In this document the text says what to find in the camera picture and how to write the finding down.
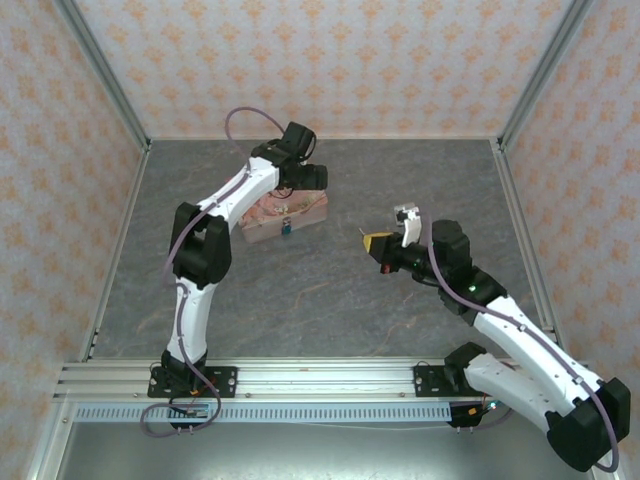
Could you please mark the pink illustrated tin box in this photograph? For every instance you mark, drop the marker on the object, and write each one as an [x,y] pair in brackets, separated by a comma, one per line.
[305,210]

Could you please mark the small blue padlock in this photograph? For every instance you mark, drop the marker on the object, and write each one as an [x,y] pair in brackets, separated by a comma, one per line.
[286,228]

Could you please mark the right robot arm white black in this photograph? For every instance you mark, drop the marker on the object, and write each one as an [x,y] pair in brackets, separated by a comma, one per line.
[520,340]

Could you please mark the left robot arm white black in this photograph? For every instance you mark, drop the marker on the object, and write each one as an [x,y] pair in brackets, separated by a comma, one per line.
[192,320]

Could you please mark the small circuit board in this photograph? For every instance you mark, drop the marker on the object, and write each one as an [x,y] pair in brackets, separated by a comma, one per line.
[192,411]
[482,410]

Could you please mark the grey metal sheet panel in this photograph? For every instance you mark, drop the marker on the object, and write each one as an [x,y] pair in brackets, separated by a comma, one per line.
[320,452]

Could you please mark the aluminium table edge rail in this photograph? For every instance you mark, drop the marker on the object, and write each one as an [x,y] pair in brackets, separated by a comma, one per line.
[525,240]
[115,255]

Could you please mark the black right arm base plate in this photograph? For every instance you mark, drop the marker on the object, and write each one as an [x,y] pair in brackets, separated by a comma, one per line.
[427,380]

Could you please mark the aluminium mounting rail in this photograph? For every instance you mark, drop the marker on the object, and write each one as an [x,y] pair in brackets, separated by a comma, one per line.
[320,380]

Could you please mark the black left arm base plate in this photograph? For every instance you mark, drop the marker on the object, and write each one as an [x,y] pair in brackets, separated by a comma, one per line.
[225,380]

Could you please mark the aluminium frame post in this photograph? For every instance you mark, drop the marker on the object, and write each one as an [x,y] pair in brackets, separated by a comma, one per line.
[545,75]
[105,75]

